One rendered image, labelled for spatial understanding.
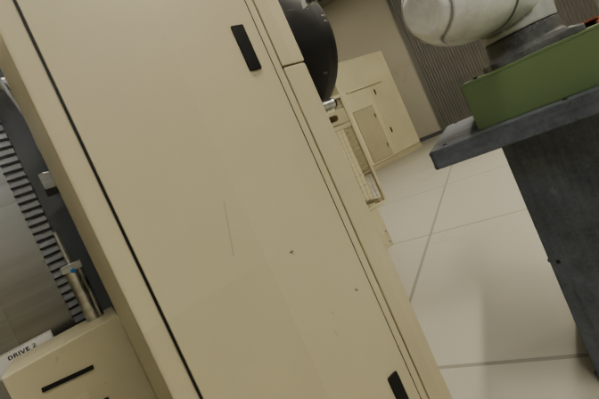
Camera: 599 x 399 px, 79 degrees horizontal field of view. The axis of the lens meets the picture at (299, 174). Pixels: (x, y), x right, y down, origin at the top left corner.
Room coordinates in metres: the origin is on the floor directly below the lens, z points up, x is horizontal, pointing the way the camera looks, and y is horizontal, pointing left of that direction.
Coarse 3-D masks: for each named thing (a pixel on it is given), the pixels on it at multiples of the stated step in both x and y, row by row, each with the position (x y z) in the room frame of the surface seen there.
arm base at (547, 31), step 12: (540, 24) 0.78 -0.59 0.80; (552, 24) 0.78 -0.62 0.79; (576, 24) 0.75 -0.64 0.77; (516, 36) 0.80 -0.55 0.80; (528, 36) 0.78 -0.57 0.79; (540, 36) 0.78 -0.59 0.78; (552, 36) 0.76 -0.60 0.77; (564, 36) 0.75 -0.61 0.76; (492, 48) 0.85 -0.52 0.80; (504, 48) 0.82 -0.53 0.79; (516, 48) 0.80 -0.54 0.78; (528, 48) 0.78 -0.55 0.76; (540, 48) 0.77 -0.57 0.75; (492, 60) 0.86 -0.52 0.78; (504, 60) 0.80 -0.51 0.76; (516, 60) 0.79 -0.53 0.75
